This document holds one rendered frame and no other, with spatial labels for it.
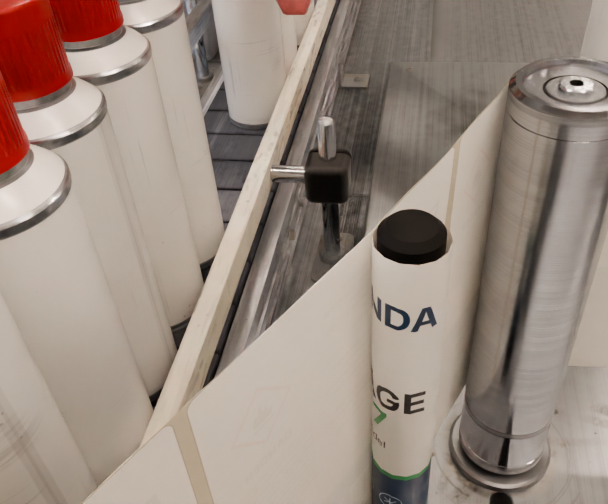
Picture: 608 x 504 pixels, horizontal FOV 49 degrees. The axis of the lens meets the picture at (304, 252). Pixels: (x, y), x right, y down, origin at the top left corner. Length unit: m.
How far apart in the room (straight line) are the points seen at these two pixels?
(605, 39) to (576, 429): 0.21
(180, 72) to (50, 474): 0.21
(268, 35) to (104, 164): 0.28
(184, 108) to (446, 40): 0.51
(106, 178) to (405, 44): 0.58
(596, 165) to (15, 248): 0.18
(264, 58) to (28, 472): 0.38
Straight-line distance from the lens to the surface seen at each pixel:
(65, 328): 0.25
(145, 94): 0.32
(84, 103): 0.27
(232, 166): 0.52
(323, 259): 0.49
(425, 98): 0.60
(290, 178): 0.46
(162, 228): 0.35
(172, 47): 0.36
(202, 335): 0.34
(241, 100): 0.55
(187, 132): 0.38
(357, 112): 0.68
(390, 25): 0.87
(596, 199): 0.22
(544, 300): 0.24
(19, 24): 0.26
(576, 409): 0.36
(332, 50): 0.70
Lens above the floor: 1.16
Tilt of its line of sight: 41 degrees down
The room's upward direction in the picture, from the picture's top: 5 degrees counter-clockwise
